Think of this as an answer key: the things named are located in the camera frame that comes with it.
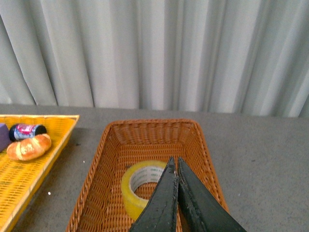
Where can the yellow packing tape roll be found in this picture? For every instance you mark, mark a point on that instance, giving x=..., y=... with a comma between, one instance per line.
x=138, y=183

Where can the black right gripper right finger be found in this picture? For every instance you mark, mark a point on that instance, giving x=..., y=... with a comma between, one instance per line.
x=199, y=210

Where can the brown wicker basket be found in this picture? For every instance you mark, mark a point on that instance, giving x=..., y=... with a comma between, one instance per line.
x=100, y=206

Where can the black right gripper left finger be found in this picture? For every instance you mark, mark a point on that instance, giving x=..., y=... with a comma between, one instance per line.
x=160, y=213

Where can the purple foam cube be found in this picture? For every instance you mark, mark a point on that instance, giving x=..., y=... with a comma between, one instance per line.
x=4, y=137

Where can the yellow woven basket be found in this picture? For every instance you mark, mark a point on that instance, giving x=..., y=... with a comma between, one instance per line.
x=19, y=180

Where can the toy croissant bread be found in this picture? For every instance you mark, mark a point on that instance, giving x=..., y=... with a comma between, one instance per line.
x=30, y=148

